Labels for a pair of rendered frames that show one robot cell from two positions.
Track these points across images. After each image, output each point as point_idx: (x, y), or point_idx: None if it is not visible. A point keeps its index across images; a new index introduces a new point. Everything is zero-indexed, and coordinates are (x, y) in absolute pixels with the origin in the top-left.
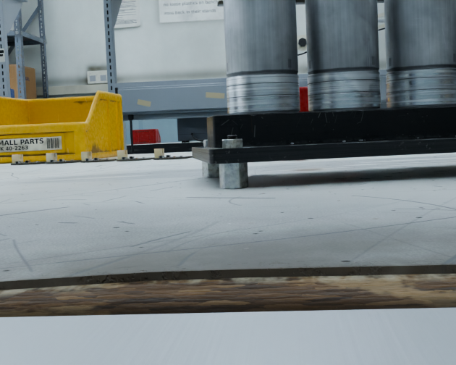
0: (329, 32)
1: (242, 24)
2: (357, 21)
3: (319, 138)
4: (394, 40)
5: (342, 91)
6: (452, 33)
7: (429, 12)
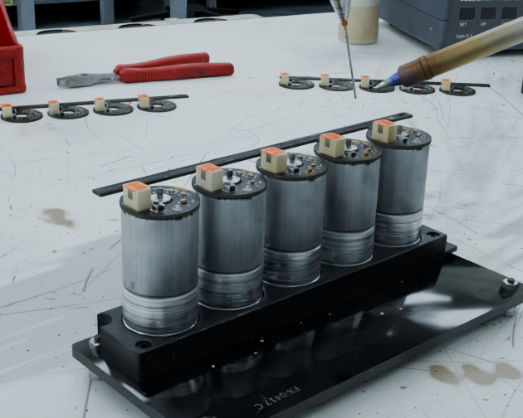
0: (231, 240)
1: (158, 252)
2: (256, 226)
3: (225, 344)
4: (275, 225)
5: (241, 292)
6: (323, 214)
7: (310, 203)
